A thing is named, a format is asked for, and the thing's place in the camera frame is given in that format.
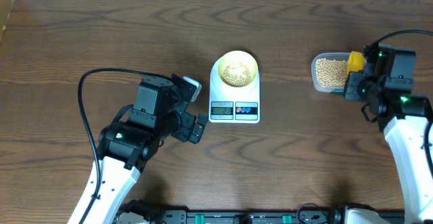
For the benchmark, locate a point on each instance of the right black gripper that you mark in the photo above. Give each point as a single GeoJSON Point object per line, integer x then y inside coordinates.
{"type": "Point", "coordinates": [350, 87]}

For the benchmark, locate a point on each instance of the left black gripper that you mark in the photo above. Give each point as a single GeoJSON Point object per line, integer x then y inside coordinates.
{"type": "Point", "coordinates": [184, 131]}

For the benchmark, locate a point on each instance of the yellow measuring scoop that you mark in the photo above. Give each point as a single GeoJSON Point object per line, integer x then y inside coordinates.
{"type": "Point", "coordinates": [355, 62]}

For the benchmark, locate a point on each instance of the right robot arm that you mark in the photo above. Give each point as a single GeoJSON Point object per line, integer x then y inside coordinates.
{"type": "Point", "coordinates": [381, 78]}

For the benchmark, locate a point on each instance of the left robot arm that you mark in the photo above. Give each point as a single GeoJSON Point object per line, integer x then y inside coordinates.
{"type": "Point", "coordinates": [132, 138]}

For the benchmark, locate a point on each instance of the white digital kitchen scale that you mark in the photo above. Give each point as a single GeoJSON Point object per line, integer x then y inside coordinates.
{"type": "Point", "coordinates": [233, 104]}

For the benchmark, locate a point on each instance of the soybeans in bowl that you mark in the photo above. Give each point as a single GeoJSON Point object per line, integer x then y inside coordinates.
{"type": "Point", "coordinates": [236, 75]}

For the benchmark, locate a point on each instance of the pale yellow bowl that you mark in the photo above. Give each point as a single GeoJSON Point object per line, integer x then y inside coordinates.
{"type": "Point", "coordinates": [236, 57]}

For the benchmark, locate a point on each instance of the pile of soybeans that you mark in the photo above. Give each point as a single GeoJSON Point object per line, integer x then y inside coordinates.
{"type": "Point", "coordinates": [331, 73]}

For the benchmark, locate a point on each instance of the clear plastic container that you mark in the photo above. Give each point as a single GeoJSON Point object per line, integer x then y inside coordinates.
{"type": "Point", "coordinates": [330, 56]}

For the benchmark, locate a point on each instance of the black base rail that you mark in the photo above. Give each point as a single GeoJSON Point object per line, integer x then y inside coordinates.
{"type": "Point", "coordinates": [138, 211]}

